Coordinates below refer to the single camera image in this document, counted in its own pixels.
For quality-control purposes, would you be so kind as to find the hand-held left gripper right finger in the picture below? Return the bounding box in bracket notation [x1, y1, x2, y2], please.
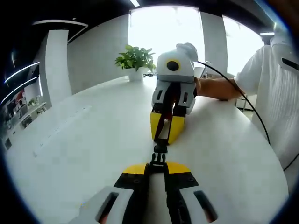
[164, 162, 221, 224]

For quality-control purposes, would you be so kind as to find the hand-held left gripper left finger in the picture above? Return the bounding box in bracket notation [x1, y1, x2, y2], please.
[67, 163, 150, 224]

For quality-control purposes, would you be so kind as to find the black socket buckle part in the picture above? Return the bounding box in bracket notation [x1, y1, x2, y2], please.
[154, 137, 169, 153]

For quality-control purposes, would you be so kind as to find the black pronged buckle part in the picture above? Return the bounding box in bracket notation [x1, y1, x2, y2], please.
[149, 152, 169, 175]

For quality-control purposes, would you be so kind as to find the green plant in white pot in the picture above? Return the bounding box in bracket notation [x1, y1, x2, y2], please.
[114, 44, 157, 82]

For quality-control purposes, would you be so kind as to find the person in white shirt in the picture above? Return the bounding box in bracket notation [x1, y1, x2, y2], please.
[234, 44, 299, 172]

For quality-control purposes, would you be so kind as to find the white worn device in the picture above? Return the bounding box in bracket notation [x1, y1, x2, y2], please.
[269, 22, 299, 71]

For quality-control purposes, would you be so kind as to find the black cable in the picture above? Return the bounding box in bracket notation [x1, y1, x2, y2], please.
[195, 60, 271, 146]
[283, 153, 299, 172]

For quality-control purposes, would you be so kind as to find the white table cable cover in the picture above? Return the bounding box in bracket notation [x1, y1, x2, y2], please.
[32, 105, 92, 157]

